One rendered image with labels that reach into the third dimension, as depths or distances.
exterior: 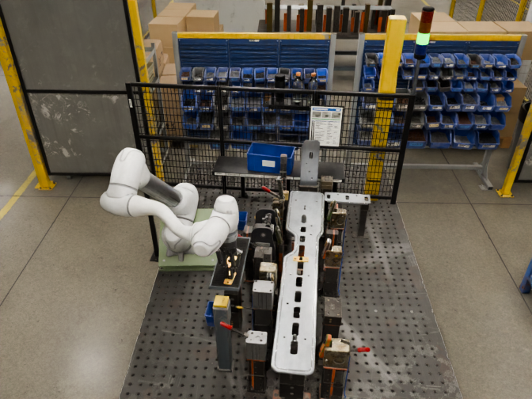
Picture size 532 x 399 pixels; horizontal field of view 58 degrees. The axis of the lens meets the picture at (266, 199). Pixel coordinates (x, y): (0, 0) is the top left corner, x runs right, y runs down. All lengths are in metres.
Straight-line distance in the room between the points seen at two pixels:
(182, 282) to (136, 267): 1.27
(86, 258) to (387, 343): 2.69
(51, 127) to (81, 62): 0.78
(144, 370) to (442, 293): 2.42
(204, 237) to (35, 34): 3.23
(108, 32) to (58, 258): 1.95
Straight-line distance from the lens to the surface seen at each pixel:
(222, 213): 1.98
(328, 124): 3.30
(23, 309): 4.14
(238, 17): 9.22
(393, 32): 3.14
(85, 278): 4.21
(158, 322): 2.77
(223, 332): 2.31
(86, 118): 4.90
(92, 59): 4.63
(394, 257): 3.18
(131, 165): 2.32
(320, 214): 2.95
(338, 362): 2.22
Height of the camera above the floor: 2.75
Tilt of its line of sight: 35 degrees down
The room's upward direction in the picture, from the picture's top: straight up
